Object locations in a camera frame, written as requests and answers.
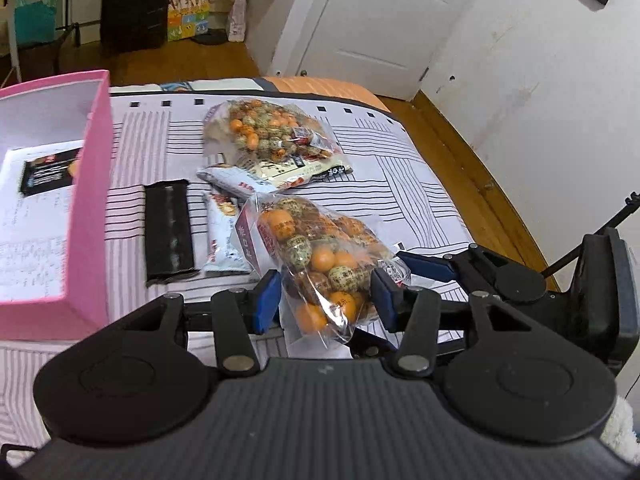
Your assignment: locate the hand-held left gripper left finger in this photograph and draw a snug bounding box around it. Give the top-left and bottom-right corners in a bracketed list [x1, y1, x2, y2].
[120, 270, 283, 378]

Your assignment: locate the colourful gift bag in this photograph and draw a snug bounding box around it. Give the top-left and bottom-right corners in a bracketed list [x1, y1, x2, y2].
[166, 0, 211, 43]

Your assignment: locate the beige white snack bag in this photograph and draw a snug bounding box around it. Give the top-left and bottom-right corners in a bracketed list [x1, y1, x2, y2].
[240, 152, 355, 192]

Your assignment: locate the white plastic bag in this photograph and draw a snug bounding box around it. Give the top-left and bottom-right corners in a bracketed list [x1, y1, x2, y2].
[227, 0, 248, 43]

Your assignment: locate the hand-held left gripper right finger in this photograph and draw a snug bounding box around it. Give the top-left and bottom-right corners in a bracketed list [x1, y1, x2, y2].
[370, 267, 536, 376]

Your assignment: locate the black printed snack packet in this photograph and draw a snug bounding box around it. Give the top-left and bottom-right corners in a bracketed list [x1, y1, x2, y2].
[19, 145, 83, 196]

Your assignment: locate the black tripod leg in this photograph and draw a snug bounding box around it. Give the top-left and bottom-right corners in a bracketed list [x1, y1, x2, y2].
[542, 191, 640, 278]

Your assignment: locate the white door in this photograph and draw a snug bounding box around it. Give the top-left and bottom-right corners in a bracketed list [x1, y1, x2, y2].
[270, 0, 486, 101]

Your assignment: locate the teal bag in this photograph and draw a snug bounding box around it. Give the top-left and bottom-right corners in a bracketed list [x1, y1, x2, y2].
[14, 0, 62, 45]

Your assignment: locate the white fluffy cloth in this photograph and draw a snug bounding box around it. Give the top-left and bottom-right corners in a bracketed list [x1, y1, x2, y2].
[602, 395, 640, 461]

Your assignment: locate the white printed sheet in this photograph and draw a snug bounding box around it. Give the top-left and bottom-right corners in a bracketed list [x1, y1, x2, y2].
[0, 147, 83, 305]

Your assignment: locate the orange bed sheet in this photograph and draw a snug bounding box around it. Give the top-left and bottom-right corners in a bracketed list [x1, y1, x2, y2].
[264, 76, 392, 112]

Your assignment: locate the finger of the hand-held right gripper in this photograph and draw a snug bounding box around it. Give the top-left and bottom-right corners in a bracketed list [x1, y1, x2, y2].
[396, 242, 501, 297]

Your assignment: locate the white snack packet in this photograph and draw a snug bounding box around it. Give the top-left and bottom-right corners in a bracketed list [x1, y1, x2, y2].
[202, 191, 253, 276]
[196, 162, 281, 198]

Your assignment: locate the pink cardboard box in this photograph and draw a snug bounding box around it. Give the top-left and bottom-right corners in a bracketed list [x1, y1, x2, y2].
[0, 70, 115, 341]

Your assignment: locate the plain black snack packet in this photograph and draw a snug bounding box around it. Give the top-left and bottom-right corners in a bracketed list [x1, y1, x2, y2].
[144, 179, 197, 287]

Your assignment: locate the black suitcase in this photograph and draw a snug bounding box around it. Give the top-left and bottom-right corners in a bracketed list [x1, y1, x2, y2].
[100, 0, 177, 53]

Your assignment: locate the clear bag of candies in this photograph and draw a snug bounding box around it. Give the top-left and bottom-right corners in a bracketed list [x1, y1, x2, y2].
[201, 99, 343, 171]
[235, 192, 412, 346]

